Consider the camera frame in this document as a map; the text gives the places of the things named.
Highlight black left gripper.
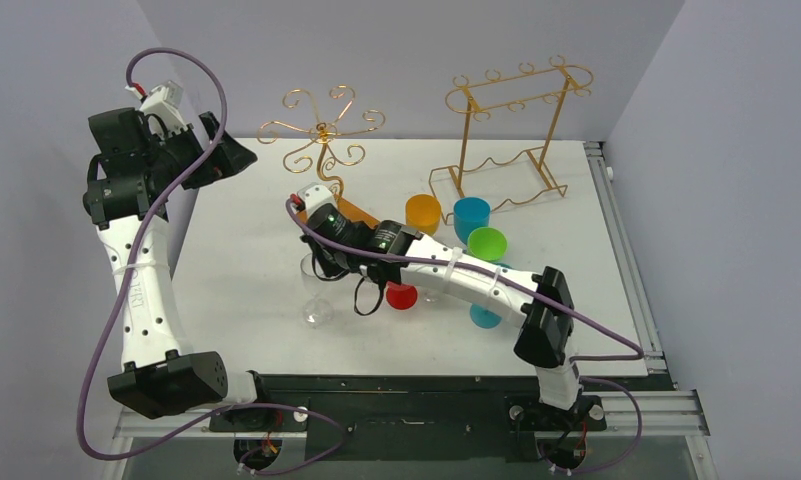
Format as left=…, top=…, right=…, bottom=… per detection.
left=142, top=113, right=254, bottom=190

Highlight gold spiral rack wooden base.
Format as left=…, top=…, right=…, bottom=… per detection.
left=256, top=84, right=386, bottom=227

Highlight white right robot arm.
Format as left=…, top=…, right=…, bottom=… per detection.
left=294, top=201, right=604, bottom=427

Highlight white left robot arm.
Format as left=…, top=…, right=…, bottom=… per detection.
left=83, top=107, right=275, bottom=430

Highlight clear champagne flute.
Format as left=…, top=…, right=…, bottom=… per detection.
left=300, top=253, right=335, bottom=327

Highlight orange plastic goblet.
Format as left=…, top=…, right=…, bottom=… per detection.
left=405, top=194, right=442, bottom=236

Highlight red plastic goblet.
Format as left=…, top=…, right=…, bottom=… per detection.
left=385, top=282, right=418, bottom=310

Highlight blue plastic goblet rear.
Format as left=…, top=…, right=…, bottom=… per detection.
left=452, top=197, right=491, bottom=244

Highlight blue plastic goblet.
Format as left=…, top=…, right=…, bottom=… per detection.
left=452, top=197, right=491, bottom=244
left=469, top=262, right=515, bottom=330

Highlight green plastic goblet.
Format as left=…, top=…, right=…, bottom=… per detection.
left=467, top=227, right=509, bottom=262

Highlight blue plastic goblet front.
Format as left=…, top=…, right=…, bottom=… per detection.
left=469, top=262, right=515, bottom=330

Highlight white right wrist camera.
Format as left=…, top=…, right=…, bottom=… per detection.
left=293, top=183, right=337, bottom=218

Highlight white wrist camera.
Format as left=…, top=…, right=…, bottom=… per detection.
left=124, top=80, right=190, bottom=138
left=293, top=183, right=337, bottom=218

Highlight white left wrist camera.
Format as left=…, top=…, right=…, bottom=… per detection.
left=124, top=80, right=190, bottom=138

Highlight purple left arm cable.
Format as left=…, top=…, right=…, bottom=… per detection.
left=75, top=47, right=346, bottom=478

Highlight gold rectangular wire glass rack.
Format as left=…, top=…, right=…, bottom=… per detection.
left=425, top=55, right=596, bottom=212

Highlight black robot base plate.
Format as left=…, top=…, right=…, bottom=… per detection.
left=209, top=375, right=607, bottom=462

